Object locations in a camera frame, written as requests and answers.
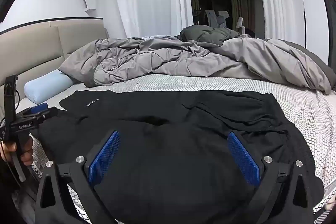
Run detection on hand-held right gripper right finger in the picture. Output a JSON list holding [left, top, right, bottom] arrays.
[[227, 132, 315, 224]]

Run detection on light blue pillow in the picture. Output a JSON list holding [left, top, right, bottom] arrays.
[[24, 69, 76, 105]]

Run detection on white dotted bed sheet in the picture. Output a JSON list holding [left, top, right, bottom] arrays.
[[16, 73, 336, 224]]

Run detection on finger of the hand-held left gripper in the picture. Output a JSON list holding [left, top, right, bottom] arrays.
[[34, 107, 59, 123], [20, 102, 49, 116]]

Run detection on black pants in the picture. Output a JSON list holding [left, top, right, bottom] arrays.
[[37, 90, 324, 224]]

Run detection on olive curtain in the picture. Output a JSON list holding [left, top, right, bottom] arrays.
[[231, 0, 252, 33]]

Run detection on white chair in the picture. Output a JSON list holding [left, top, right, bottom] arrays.
[[218, 11, 231, 29], [205, 9, 218, 28]]

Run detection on person's left hand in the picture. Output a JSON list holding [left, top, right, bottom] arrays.
[[0, 135, 34, 167]]

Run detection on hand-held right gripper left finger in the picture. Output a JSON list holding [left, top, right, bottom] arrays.
[[35, 130, 121, 224]]

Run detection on beige padded headboard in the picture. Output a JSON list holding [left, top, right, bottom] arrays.
[[0, 18, 109, 109]]

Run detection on grey duvet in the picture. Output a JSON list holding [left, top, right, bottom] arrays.
[[58, 36, 332, 94]]

